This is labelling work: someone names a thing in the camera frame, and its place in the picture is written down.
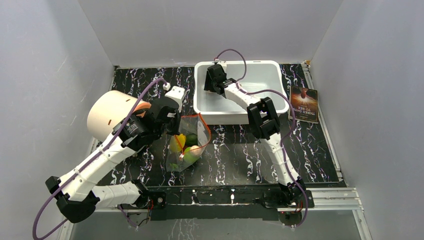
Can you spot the cream orange cylinder appliance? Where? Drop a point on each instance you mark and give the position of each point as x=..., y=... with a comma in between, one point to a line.
x=110, y=109

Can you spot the dark purple mangosteen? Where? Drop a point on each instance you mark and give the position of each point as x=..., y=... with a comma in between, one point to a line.
x=173, y=166

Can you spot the clear orange-zip bag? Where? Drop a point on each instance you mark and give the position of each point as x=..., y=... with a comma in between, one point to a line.
x=191, y=124

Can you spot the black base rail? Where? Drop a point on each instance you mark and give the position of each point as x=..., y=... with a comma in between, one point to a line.
x=215, y=202

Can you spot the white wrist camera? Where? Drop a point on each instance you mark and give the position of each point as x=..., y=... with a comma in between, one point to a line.
x=177, y=94
x=222, y=63

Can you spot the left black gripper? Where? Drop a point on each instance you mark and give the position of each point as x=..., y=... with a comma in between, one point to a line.
x=175, y=130

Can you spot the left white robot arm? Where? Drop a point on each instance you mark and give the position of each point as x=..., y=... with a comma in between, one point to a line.
x=77, y=193

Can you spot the white plastic bin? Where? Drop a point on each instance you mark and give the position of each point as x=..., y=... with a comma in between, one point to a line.
x=257, y=79

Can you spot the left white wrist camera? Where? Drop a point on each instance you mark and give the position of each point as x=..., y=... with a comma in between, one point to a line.
x=177, y=94

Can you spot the dark cover book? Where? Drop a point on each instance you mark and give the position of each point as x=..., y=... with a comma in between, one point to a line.
x=305, y=103

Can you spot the green wrinkled fruit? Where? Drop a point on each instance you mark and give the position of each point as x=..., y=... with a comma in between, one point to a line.
x=188, y=158

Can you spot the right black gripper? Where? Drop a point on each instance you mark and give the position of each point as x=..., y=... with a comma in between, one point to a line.
x=212, y=84

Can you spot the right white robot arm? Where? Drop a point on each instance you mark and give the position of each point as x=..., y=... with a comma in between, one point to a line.
x=264, y=123

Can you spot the green avocado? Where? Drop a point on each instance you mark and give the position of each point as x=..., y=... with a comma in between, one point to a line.
x=191, y=139

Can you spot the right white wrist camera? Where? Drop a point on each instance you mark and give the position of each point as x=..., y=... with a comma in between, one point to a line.
x=222, y=63

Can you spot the garlic bulb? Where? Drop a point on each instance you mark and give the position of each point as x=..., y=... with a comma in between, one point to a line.
x=196, y=150

